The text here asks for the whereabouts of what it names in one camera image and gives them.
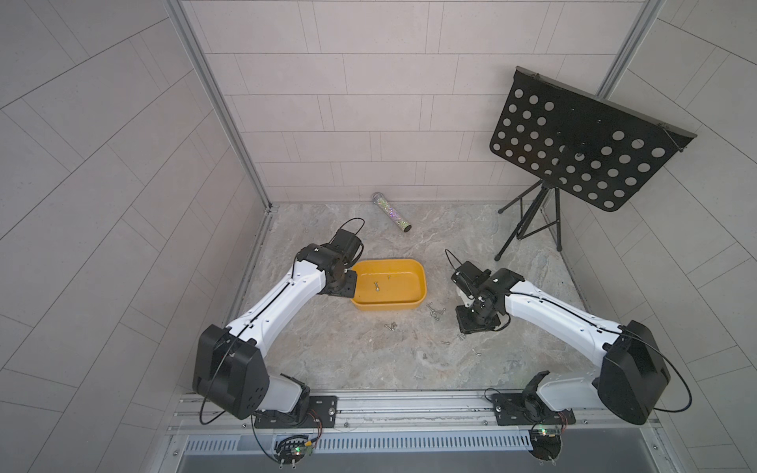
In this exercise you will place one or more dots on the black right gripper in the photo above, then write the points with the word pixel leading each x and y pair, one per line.
pixel 464 326

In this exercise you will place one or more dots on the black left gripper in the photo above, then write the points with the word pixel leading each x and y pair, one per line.
pixel 349 289

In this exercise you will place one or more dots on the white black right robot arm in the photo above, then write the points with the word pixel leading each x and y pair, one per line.
pixel 629 373

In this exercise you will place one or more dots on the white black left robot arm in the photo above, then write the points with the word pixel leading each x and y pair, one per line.
pixel 230 369

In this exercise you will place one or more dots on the yellow plastic storage box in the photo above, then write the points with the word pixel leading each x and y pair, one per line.
pixel 406 290

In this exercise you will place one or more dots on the silver screw cluster screw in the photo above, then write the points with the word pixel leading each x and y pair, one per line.
pixel 436 314

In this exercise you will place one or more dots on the rhinestone silver microphone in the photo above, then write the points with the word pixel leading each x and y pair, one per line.
pixel 380 200

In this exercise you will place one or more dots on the right green circuit board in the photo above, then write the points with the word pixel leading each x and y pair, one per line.
pixel 546 444

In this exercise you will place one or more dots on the green circuit board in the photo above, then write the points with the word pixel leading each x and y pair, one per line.
pixel 292 450
pixel 546 444

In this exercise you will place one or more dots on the left green circuit board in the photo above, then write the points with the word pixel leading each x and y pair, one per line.
pixel 292 450

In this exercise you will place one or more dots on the black perforated music stand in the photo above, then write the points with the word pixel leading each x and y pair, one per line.
pixel 574 143

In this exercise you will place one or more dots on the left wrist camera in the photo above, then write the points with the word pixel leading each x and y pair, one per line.
pixel 344 242

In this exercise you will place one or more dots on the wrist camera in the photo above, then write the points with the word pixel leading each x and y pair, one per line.
pixel 469 278
pixel 344 242

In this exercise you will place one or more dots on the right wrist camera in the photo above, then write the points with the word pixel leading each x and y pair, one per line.
pixel 469 278

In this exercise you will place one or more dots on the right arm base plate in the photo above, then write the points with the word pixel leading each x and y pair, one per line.
pixel 518 409

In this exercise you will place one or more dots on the aluminium rail frame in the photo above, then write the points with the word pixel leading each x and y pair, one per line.
pixel 408 431

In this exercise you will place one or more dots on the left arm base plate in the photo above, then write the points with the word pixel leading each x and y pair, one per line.
pixel 317 411

